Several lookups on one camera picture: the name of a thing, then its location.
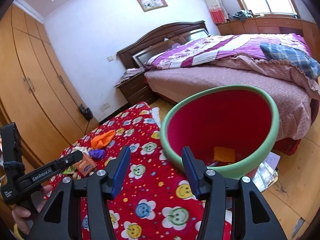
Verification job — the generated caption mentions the wooden window cabinet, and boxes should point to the wooden window cabinet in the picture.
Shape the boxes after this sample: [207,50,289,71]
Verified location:
[216,15,320,55]

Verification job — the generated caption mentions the patterned cloth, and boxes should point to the patterned cloth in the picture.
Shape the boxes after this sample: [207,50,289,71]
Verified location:
[114,67,145,88]

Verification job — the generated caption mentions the red smiley print blanket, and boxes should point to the red smiley print blanket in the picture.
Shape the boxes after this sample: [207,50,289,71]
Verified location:
[59,102,233,240]

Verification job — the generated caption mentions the dark wooden nightstand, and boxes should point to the dark wooden nightstand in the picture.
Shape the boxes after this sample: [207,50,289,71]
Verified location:
[117,71,157,107]

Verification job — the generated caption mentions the pile of dark clothes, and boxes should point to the pile of dark clothes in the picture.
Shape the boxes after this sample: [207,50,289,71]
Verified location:
[232,10,254,21]

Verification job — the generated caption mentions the black power strip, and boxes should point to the black power strip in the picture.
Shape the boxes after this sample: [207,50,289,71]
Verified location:
[79,104,93,120]

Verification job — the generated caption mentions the blue plaid cloth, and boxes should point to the blue plaid cloth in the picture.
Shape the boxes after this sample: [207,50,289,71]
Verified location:
[260,42,320,78]

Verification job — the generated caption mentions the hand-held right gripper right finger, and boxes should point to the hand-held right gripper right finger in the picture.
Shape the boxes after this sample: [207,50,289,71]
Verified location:
[181,146,288,240]

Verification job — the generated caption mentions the white towel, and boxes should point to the white towel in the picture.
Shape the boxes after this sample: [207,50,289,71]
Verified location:
[151,107,163,128]

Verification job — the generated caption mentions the person's left hand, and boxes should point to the person's left hand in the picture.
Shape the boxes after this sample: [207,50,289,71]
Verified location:
[11,185,53,237]

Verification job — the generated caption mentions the dark wooden headboard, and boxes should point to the dark wooden headboard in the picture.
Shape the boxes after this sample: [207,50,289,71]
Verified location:
[117,20,210,68]

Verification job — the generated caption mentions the orange snack packet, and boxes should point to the orange snack packet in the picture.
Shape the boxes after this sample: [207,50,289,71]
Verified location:
[74,153,97,177]

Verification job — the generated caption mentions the orange crumpled plastic bag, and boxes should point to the orange crumpled plastic bag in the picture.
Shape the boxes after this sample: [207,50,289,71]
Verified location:
[90,130,116,149]

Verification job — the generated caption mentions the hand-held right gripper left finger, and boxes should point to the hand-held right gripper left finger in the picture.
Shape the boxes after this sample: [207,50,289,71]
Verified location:
[27,146,132,240]

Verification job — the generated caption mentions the purple crumpled wrapper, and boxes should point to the purple crumpled wrapper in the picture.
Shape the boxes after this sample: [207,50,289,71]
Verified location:
[89,149,105,160]

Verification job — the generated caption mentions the white paper sheet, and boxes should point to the white paper sheet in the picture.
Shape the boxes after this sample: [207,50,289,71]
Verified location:
[265,152,281,173]

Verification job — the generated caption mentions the purple floral quilt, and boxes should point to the purple floral quilt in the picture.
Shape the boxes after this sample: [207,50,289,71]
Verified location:
[145,33,320,98]

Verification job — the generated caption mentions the wooden wardrobe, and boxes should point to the wooden wardrobe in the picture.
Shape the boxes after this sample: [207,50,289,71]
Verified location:
[0,4,99,175]

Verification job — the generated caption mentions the floral curtain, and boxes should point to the floral curtain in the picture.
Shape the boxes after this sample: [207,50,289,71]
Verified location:
[200,0,229,24]

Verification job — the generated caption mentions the bed with pink sheet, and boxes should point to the bed with pink sheet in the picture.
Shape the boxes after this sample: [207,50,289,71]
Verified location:
[144,34,320,155]

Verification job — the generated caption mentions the red basin with green rim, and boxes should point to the red basin with green rim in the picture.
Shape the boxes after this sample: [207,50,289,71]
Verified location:
[160,84,280,180]

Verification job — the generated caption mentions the silver foil bag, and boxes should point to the silver foil bag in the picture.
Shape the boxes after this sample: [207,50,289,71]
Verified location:
[252,162,278,193]

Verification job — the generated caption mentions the green wrapper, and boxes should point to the green wrapper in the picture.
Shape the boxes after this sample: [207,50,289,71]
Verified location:
[62,166,80,179]

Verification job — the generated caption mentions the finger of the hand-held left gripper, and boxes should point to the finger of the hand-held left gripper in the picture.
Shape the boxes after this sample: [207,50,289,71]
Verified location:
[52,151,83,173]

